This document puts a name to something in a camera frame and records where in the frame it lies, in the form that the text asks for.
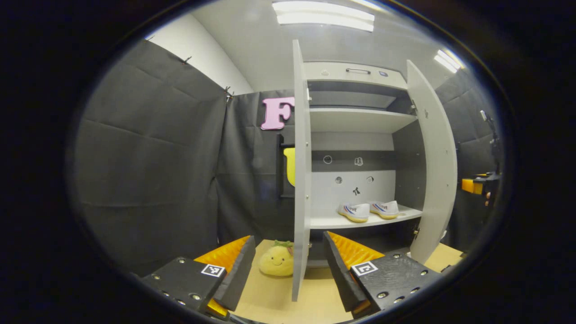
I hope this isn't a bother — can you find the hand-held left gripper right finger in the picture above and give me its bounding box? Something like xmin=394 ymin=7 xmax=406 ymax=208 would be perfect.
xmin=323 ymin=231 xmax=444 ymax=318

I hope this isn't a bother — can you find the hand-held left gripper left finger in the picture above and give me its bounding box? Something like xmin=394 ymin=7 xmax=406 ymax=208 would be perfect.
xmin=142 ymin=235 xmax=256 ymax=318

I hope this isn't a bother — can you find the white shoe cabinet door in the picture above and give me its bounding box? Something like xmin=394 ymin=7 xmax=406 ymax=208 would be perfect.
xmin=292 ymin=39 xmax=312 ymax=303
xmin=406 ymin=59 xmax=459 ymax=265

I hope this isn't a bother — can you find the white canvas shoe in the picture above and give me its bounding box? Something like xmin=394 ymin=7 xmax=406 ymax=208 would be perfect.
xmin=337 ymin=202 xmax=370 ymax=223
xmin=370 ymin=200 xmax=400 ymax=220

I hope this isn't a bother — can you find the white and grey shoe cabinet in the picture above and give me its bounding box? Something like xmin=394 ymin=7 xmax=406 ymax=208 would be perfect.
xmin=304 ymin=61 xmax=426 ymax=270

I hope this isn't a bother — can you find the white cabinet drawer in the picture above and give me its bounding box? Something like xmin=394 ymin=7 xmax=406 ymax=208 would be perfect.
xmin=305 ymin=62 xmax=408 ymax=90

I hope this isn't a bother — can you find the yellow plush toy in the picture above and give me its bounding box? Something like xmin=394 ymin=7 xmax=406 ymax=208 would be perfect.
xmin=259 ymin=240 xmax=295 ymax=277

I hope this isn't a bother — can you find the dark stand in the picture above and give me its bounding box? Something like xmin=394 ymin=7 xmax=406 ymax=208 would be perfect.
xmin=478 ymin=109 xmax=504 ymax=174

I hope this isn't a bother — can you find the small ceiling light panel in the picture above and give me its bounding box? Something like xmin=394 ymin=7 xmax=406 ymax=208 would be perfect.
xmin=434 ymin=49 xmax=464 ymax=74

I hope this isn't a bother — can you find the large ceiling light panel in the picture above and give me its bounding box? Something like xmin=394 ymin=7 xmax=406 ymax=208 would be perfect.
xmin=272 ymin=1 xmax=375 ymax=32

